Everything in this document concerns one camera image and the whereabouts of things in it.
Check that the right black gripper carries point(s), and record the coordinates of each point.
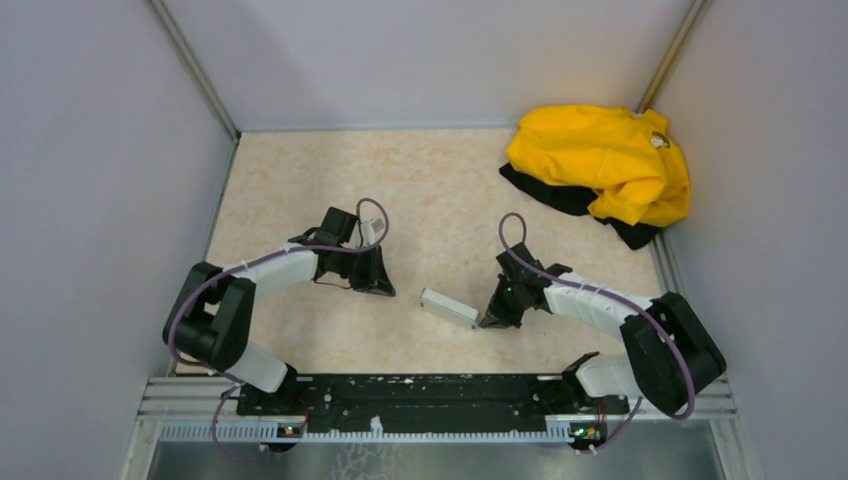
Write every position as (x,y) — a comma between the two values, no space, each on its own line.
(496,306)

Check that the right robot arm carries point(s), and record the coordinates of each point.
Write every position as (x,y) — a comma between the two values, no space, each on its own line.
(668,358)

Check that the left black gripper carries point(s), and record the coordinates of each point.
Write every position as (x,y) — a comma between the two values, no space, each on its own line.
(376,278)

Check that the white cardboard box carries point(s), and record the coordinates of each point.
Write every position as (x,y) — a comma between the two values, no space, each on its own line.
(449,309)

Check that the yellow garment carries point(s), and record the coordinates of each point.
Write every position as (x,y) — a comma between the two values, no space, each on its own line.
(629,160)

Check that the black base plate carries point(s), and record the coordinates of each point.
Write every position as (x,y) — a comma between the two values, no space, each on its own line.
(426,403)

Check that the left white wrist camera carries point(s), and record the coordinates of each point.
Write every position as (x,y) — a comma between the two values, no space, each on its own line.
(370,231)

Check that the aluminium frame rail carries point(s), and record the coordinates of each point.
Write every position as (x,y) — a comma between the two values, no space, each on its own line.
(201,408)

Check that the black garment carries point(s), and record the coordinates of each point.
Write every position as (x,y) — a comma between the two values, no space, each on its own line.
(575,201)

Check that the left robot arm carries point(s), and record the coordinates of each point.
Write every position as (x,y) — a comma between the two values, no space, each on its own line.
(210,323)

